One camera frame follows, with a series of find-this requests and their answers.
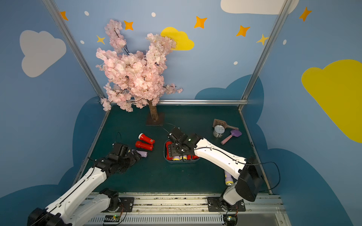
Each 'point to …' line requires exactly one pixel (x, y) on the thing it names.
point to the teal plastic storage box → (168, 161)
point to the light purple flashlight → (176, 158)
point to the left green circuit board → (112, 218)
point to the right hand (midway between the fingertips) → (177, 149)
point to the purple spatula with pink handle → (234, 133)
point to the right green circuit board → (230, 220)
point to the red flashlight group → (168, 157)
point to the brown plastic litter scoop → (216, 122)
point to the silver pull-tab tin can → (218, 131)
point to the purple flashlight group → (185, 157)
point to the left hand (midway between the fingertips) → (137, 157)
